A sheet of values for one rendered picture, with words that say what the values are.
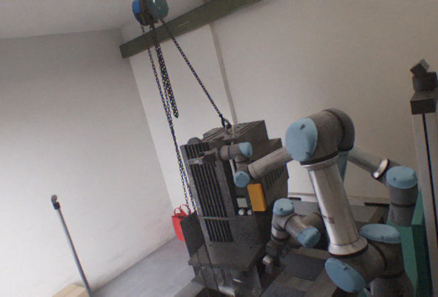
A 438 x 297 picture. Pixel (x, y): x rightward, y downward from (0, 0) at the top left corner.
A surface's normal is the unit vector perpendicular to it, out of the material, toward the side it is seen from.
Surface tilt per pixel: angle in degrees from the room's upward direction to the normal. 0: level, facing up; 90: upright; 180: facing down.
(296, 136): 82
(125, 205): 90
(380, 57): 90
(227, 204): 90
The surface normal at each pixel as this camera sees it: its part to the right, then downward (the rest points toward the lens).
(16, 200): 0.71, -0.05
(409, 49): -0.66, 0.31
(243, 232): -0.48, 0.29
